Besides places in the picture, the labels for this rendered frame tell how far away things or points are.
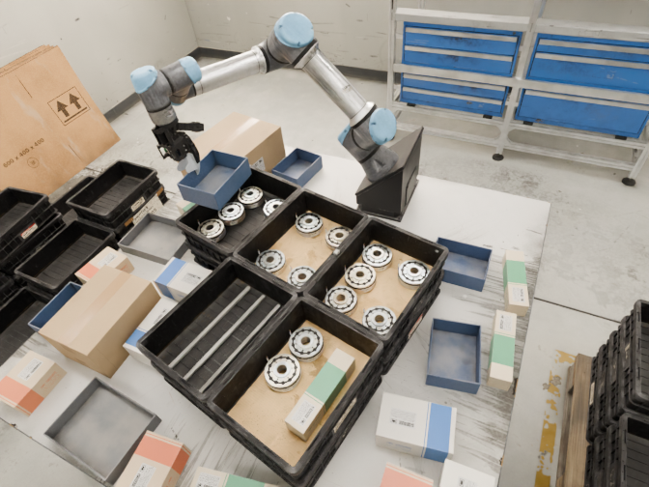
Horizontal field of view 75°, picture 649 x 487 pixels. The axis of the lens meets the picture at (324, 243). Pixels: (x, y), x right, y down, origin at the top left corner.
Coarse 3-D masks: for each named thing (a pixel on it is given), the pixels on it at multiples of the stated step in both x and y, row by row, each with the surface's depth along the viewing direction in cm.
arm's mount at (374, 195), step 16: (400, 144) 178; (416, 144) 170; (400, 160) 163; (416, 160) 179; (384, 176) 164; (400, 176) 161; (416, 176) 188; (368, 192) 173; (384, 192) 170; (400, 192) 166; (368, 208) 180; (384, 208) 176; (400, 208) 172
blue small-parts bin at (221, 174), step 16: (208, 160) 148; (224, 160) 150; (240, 160) 146; (192, 176) 143; (208, 176) 149; (224, 176) 149; (240, 176) 143; (192, 192) 137; (208, 192) 133; (224, 192) 137
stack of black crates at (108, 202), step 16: (112, 176) 244; (128, 176) 252; (144, 176) 245; (80, 192) 229; (96, 192) 237; (112, 192) 242; (128, 192) 241; (144, 192) 233; (80, 208) 219; (96, 208) 234; (112, 208) 217; (128, 208) 226; (96, 224) 226; (112, 224) 220; (128, 224) 230
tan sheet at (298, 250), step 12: (324, 228) 161; (288, 240) 158; (300, 240) 158; (312, 240) 157; (324, 240) 157; (288, 252) 154; (300, 252) 153; (312, 252) 153; (324, 252) 152; (288, 264) 150; (300, 264) 150; (312, 264) 149
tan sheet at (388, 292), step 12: (396, 252) 150; (396, 264) 146; (384, 276) 143; (396, 276) 142; (384, 288) 140; (396, 288) 139; (360, 300) 137; (372, 300) 137; (384, 300) 137; (396, 300) 136; (408, 300) 136; (360, 312) 134; (396, 312) 133
